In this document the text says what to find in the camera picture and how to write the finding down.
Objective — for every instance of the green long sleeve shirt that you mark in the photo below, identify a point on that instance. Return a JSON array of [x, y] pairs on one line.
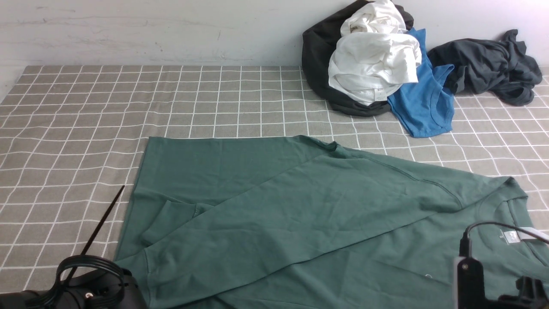
[[297, 223]]

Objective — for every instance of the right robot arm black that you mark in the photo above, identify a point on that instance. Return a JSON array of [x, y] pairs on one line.
[[531, 295]]

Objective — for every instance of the black garment under white shirt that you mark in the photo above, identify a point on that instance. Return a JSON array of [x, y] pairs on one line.
[[319, 43]]

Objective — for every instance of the white shirt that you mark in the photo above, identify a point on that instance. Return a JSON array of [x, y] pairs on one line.
[[375, 55]]

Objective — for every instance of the blue shirt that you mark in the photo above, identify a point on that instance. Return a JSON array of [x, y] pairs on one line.
[[425, 109]]

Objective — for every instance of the dark grey crumpled shirt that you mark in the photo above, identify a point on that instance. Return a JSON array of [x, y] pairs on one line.
[[499, 66]]

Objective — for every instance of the beige grid tablecloth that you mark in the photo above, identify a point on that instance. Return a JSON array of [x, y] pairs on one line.
[[72, 135]]

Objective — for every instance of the black cable tie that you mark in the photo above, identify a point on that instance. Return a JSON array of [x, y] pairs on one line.
[[94, 234]]

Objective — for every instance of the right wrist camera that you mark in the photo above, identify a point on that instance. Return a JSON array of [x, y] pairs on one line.
[[468, 279]]

